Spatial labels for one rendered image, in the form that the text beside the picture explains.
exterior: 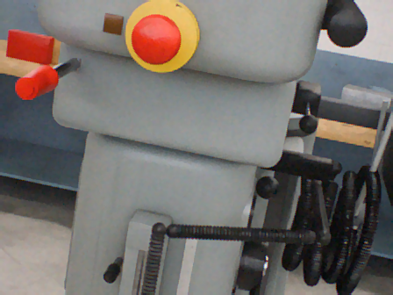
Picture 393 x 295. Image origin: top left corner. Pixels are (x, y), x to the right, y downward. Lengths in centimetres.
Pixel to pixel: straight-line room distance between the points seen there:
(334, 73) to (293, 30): 446
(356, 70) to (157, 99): 439
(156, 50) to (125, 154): 24
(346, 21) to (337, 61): 444
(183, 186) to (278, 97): 15
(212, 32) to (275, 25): 5
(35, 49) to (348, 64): 195
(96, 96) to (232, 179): 17
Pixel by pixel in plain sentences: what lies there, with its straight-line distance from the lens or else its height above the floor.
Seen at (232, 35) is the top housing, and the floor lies 177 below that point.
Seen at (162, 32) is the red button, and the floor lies 177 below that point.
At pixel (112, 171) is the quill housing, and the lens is 85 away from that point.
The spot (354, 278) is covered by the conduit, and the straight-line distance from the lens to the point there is 117.
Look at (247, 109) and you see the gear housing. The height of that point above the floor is 169.
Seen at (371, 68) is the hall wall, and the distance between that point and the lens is 515.
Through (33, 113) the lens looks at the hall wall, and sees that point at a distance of 551.
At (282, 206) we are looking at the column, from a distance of 132.
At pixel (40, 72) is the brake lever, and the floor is 171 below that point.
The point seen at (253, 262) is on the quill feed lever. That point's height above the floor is 147.
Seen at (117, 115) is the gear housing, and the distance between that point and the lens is 80.
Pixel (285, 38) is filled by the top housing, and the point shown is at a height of 177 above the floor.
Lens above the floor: 186
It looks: 16 degrees down
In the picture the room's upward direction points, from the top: 10 degrees clockwise
